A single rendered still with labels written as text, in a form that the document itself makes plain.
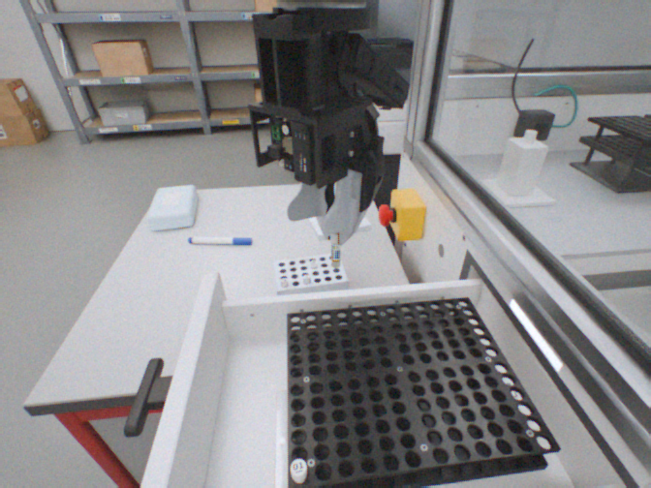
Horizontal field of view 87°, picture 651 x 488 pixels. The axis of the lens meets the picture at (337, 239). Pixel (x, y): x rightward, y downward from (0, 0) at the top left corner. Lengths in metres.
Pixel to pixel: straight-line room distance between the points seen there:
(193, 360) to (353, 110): 0.26
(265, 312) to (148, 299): 0.31
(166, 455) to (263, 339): 0.20
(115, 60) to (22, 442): 3.26
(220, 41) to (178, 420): 4.21
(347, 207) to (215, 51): 4.13
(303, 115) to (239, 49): 4.15
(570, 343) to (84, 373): 0.60
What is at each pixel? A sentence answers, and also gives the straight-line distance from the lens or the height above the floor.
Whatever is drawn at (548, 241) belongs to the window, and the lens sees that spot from 0.39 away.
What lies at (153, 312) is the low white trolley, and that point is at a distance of 0.68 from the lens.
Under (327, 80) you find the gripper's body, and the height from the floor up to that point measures 1.15.
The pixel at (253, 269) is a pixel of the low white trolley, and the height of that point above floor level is 0.76.
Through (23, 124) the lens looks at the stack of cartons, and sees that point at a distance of 4.64.
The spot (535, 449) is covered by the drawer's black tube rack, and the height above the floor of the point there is 0.90.
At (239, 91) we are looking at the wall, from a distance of 4.46.
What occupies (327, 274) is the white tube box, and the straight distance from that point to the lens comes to 0.62.
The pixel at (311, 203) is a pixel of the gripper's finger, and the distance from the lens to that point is 0.35.
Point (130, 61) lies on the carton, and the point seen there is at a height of 0.71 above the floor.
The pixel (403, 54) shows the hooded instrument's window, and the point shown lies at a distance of 1.07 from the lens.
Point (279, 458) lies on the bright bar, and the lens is 0.39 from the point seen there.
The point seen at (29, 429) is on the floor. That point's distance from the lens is 1.70.
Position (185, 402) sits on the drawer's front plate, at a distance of 0.34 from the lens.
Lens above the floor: 1.20
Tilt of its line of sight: 35 degrees down
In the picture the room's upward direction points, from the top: straight up
